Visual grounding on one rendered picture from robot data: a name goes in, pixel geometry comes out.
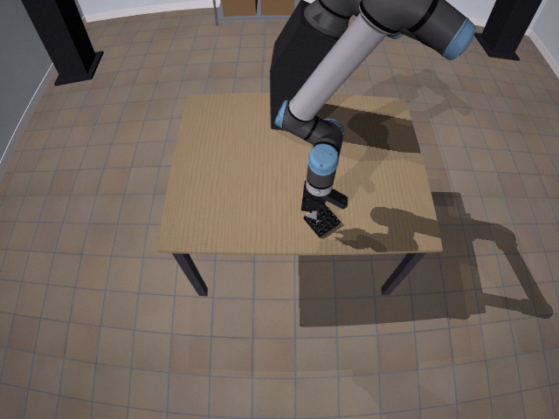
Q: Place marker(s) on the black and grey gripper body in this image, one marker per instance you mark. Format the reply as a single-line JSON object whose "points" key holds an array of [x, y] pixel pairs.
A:
{"points": [[311, 202]]}

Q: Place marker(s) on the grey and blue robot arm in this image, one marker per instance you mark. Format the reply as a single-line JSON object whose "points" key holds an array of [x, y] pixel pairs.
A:
{"points": [[436, 22]]}

